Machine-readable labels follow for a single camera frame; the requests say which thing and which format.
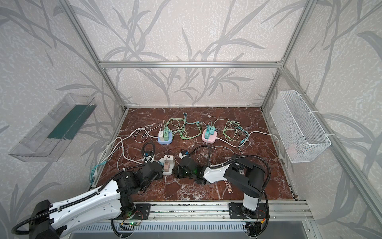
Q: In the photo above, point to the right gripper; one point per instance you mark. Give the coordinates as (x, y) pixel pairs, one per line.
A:
(180, 170)

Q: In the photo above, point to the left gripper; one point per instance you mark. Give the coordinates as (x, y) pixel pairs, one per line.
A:
(158, 167)

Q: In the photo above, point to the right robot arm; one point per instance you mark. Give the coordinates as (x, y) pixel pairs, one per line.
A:
(249, 173)

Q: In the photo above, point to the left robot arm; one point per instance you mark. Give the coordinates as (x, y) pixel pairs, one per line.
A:
(110, 201)

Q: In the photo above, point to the white charger on blue strip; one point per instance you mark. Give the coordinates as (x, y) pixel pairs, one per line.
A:
(161, 135)

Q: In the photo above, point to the blue power strip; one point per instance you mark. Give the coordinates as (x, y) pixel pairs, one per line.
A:
(169, 141)

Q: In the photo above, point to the green charger on blue strip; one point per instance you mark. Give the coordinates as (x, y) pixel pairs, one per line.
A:
(166, 133)

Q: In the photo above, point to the teal charger middle back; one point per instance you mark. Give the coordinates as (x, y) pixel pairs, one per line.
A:
(208, 130)

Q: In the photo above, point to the clear plastic tray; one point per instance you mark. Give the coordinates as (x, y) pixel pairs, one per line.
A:
(48, 140)

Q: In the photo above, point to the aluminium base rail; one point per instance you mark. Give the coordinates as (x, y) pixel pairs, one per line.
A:
(218, 211)

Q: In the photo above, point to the white wire basket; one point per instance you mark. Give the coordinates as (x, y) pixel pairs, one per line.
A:
(303, 137)

